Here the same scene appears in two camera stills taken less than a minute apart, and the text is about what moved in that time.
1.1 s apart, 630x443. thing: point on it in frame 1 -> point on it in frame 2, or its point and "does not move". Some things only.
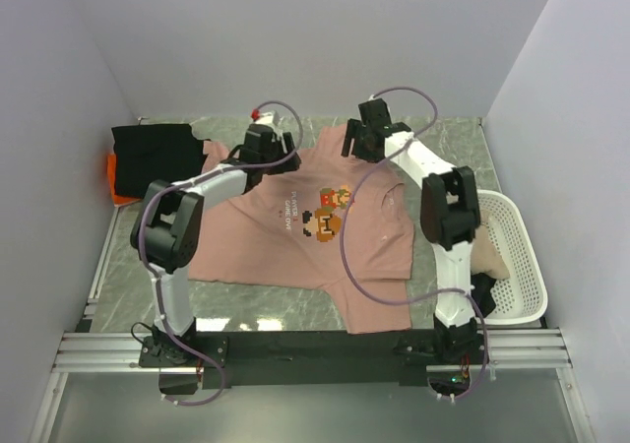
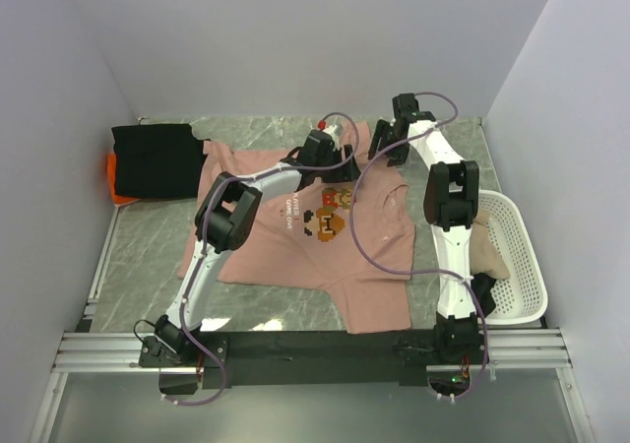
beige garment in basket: x=485 y=258 does not move
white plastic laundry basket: x=523 y=296 does not move
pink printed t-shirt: x=341 y=221 does not move
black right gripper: x=353 y=131 -> x=380 y=127
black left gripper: x=292 y=165 -> x=346 y=172
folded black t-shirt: x=149 y=153 does not move
